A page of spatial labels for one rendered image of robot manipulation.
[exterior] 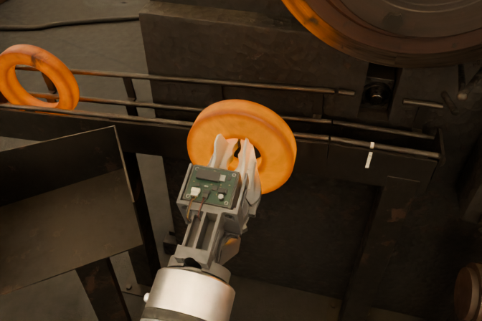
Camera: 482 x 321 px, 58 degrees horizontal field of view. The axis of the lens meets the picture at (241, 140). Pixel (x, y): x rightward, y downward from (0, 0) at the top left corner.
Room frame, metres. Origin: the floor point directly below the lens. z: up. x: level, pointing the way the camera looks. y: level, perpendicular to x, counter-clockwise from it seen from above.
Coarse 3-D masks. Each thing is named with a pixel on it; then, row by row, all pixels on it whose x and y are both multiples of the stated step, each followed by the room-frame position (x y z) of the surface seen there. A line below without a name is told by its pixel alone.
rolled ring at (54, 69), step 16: (16, 48) 0.80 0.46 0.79; (32, 48) 0.80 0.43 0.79; (0, 64) 0.80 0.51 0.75; (32, 64) 0.78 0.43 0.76; (48, 64) 0.77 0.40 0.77; (64, 64) 0.80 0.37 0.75; (0, 80) 0.80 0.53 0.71; (16, 80) 0.82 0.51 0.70; (64, 80) 0.77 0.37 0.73; (16, 96) 0.80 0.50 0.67; (32, 96) 0.82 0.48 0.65; (64, 96) 0.77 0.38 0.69; (48, 112) 0.78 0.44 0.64
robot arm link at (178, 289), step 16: (160, 272) 0.25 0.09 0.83; (176, 272) 0.24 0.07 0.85; (192, 272) 0.24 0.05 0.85; (160, 288) 0.23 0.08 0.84; (176, 288) 0.23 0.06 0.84; (192, 288) 0.23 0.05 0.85; (208, 288) 0.23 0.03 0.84; (224, 288) 0.24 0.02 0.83; (160, 304) 0.22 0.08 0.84; (176, 304) 0.21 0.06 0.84; (192, 304) 0.21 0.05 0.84; (208, 304) 0.22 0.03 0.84; (224, 304) 0.22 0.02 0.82; (208, 320) 0.20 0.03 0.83; (224, 320) 0.21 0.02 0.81
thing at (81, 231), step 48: (48, 144) 0.59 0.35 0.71; (96, 144) 0.62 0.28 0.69; (0, 192) 0.55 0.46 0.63; (48, 192) 0.58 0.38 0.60; (96, 192) 0.57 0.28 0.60; (0, 240) 0.47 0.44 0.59; (48, 240) 0.46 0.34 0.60; (96, 240) 0.46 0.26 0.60; (0, 288) 0.37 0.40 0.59; (96, 288) 0.47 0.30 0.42
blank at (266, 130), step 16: (208, 112) 0.46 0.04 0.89; (224, 112) 0.45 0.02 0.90; (240, 112) 0.44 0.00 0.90; (256, 112) 0.45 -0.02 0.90; (272, 112) 0.46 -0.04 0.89; (192, 128) 0.46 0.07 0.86; (208, 128) 0.45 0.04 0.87; (224, 128) 0.45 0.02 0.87; (240, 128) 0.44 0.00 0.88; (256, 128) 0.44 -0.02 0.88; (272, 128) 0.43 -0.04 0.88; (288, 128) 0.45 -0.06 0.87; (192, 144) 0.46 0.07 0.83; (208, 144) 0.45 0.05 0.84; (256, 144) 0.43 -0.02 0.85; (272, 144) 0.43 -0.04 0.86; (288, 144) 0.43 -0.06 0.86; (192, 160) 0.46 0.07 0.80; (208, 160) 0.45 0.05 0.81; (256, 160) 0.46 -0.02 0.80; (272, 160) 0.43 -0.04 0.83; (288, 160) 0.42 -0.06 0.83; (272, 176) 0.43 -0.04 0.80; (288, 176) 0.42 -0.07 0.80
